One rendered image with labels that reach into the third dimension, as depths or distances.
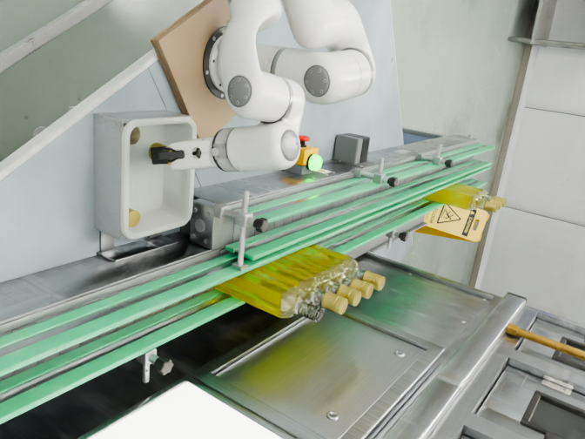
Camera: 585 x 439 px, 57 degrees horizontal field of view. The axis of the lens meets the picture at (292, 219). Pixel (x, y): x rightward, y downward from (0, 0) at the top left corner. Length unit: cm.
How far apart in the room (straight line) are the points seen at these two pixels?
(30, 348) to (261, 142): 45
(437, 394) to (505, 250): 613
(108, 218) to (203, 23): 44
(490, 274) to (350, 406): 638
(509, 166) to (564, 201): 73
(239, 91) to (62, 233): 44
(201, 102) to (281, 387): 61
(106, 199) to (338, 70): 49
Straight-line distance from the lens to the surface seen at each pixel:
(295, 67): 107
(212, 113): 122
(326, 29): 106
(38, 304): 95
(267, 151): 84
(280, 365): 113
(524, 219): 709
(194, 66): 117
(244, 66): 83
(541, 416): 128
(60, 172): 104
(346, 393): 109
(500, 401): 127
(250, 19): 87
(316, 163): 146
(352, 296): 114
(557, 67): 688
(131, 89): 110
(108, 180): 104
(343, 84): 103
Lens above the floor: 160
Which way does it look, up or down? 32 degrees down
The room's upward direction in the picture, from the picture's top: 108 degrees clockwise
